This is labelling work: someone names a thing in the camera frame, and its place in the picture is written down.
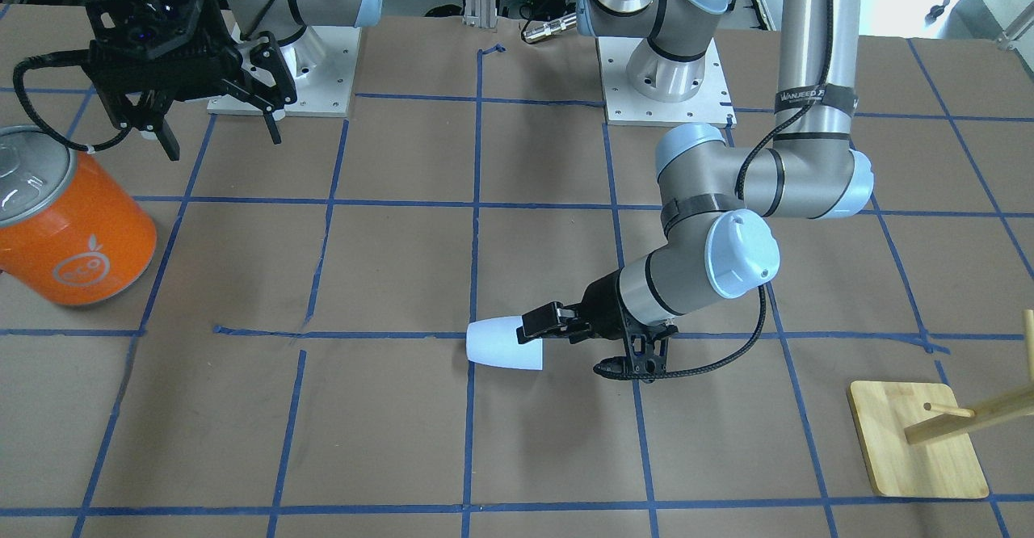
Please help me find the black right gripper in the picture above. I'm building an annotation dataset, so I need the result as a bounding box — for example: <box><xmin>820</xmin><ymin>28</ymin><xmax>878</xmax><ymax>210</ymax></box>
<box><xmin>85</xmin><ymin>0</ymin><xmax>298</xmax><ymax>162</ymax></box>

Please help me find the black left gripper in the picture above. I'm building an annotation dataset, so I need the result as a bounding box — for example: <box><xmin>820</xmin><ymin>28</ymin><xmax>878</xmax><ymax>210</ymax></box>
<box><xmin>517</xmin><ymin>271</ymin><xmax>677</xmax><ymax>382</ymax></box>

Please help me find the white paper cup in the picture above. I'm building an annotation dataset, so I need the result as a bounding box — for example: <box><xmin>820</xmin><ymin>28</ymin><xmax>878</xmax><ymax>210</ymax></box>
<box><xmin>465</xmin><ymin>316</ymin><xmax>544</xmax><ymax>370</ymax></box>

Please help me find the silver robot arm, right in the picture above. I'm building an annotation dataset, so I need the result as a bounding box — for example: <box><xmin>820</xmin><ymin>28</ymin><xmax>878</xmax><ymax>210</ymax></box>
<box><xmin>82</xmin><ymin>0</ymin><xmax>383</xmax><ymax>160</ymax></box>

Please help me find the silver robot arm, left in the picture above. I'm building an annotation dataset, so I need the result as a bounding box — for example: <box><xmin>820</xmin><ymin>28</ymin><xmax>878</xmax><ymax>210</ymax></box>
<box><xmin>468</xmin><ymin>0</ymin><xmax>874</xmax><ymax>380</ymax></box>

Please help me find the large orange can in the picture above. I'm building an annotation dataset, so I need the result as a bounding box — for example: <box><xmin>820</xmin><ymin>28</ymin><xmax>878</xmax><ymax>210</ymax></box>
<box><xmin>1</xmin><ymin>125</ymin><xmax>158</xmax><ymax>306</ymax></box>

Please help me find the wooden mug rack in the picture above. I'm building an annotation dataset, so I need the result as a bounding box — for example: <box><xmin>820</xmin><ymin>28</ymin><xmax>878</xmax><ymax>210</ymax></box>
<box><xmin>847</xmin><ymin>309</ymin><xmax>1034</xmax><ymax>499</ymax></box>

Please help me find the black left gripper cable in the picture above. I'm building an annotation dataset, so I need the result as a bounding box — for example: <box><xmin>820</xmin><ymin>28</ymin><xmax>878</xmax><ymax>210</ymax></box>
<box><xmin>594</xmin><ymin>0</ymin><xmax>837</xmax><ymax>379</ymax></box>

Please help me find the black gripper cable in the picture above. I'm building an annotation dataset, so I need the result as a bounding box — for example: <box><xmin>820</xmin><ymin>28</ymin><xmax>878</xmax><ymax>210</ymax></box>
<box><xmin>594</xmin><ymin>0</ymin><xmax>837</xmax><ymax>379</ymax></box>
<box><xmin>11</xmin><ymin>50</ymin><xmax>134</xmax><ymax>153</ymax></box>

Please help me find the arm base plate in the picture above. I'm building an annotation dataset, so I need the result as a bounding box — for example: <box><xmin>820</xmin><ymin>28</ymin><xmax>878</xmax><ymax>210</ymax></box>
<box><xmin>274</xmin><ymin>26</ymin><xmax>363</xmax><ymax>121</ymax></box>
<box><xmin>597</xmin><ymin>36</ymin><xmax>738</xmax><ymax>127</ymax></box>

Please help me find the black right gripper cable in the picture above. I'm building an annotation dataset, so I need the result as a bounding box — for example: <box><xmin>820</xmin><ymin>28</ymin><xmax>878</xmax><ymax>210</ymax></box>
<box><xmin>11</xmin><ymin>50</ymin><xmax>134</xmax><ymax>153</ymax></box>

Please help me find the silver cable connector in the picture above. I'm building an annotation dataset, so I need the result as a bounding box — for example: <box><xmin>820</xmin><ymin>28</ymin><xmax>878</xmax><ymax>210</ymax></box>
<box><xmin>521</xmin><ymin>13</ymin><xmax>578</xmax><ymax>44</ymax></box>

